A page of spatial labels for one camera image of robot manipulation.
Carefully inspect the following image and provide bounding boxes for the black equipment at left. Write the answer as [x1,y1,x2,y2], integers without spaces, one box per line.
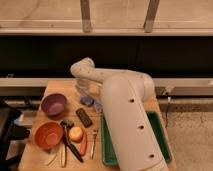
[0,100,30,171]

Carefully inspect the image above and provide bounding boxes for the orange carrot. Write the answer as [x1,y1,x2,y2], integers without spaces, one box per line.
[79,131,87,156]

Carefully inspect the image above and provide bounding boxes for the black rectangular block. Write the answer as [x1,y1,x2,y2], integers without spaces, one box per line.
[76,108,92,127]

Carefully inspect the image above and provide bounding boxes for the wooden handled knife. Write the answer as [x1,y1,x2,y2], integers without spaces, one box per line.
[60,143,66,167]

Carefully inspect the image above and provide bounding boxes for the red yellow apple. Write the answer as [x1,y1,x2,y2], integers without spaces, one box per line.
[69,126,83,142]

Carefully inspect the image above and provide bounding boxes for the green plastic tray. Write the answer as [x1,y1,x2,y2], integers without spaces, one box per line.
[101,111,172,167]

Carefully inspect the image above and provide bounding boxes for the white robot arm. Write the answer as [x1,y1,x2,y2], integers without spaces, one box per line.
[70,57,169,171]

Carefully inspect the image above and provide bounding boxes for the purple bowl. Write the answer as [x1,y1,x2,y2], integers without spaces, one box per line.
[41,93,67,116]

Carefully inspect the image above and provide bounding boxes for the right vertical metal post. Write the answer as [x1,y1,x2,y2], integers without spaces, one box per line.
[144,0,160,33]

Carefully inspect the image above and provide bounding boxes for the grey metal rail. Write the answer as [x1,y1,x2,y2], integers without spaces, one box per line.
[0,78,213,96]

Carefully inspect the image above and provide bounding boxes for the vertical metal post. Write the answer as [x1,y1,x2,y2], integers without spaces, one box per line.
[144,0,160,33]
[80,0,92,33]

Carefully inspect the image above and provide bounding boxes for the orange bowl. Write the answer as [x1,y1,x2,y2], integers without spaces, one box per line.
[34,122,63,150]

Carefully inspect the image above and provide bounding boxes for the left vertical metal post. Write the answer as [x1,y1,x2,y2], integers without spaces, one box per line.
[80,0,92,33]

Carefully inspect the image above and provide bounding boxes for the silver fork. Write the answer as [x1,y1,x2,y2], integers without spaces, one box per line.
[90,128,99,159]

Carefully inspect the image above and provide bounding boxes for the blue sponge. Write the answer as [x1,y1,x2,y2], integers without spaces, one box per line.
[80,96,94,107]

